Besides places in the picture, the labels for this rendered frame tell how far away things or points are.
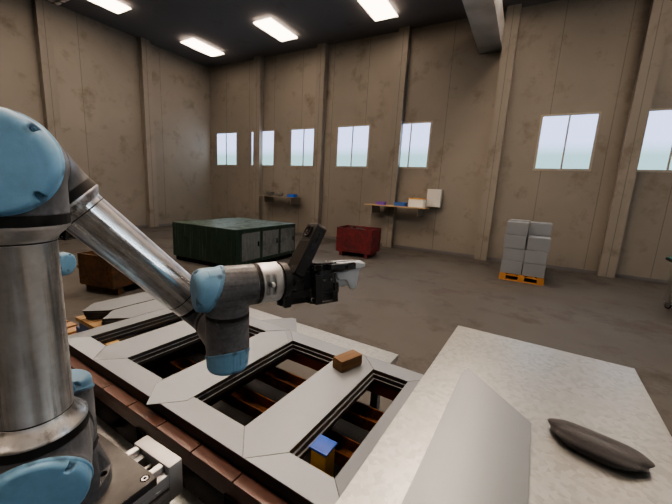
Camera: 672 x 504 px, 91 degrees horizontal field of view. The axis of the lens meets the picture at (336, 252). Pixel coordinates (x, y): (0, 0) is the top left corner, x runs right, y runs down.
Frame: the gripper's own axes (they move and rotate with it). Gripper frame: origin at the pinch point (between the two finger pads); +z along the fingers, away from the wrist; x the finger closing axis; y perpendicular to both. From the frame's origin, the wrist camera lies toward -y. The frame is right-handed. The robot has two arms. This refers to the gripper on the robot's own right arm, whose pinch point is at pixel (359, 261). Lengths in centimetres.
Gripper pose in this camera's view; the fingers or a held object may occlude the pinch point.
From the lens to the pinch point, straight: 74.9
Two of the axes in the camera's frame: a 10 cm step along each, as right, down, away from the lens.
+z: 8.2, -0.6, 5.6
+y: 0.2, 10.0, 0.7
